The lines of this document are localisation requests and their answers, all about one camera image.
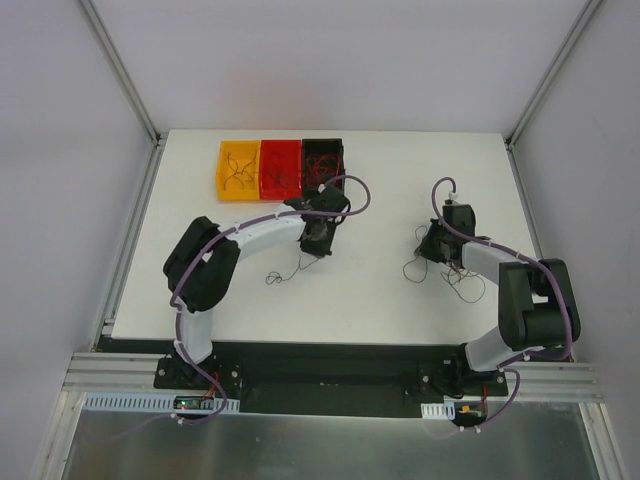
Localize cable bundle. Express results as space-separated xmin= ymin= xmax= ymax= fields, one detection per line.
xmin=402 ymin=224 xmax=489 ymax=305

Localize dark cable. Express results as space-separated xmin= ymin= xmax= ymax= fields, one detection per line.
xmin=263 ymin=149 xmax=296 ymax=189

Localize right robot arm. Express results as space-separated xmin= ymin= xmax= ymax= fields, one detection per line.
xmin=415 ymin=200 xmax=581 ymax=398

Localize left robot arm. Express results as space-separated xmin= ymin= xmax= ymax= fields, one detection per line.
xmin=163 ymin=186 xmax=351 ymax=389

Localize red plastic bin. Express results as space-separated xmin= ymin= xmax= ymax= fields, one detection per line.
xmin=259 ymin=139 xmax=302 ymax=201

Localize black plastic bin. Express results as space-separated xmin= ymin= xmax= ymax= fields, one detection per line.
xmin=301 ymin=138 xmax=345 ymax=199

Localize yellow plastic bin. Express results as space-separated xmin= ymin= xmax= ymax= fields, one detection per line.
xmin=216 ymin=140 xmax=261 ymax=202

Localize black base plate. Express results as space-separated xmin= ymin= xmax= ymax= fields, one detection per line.
xmin=94 ymin=337 xmax=571 ymax=419

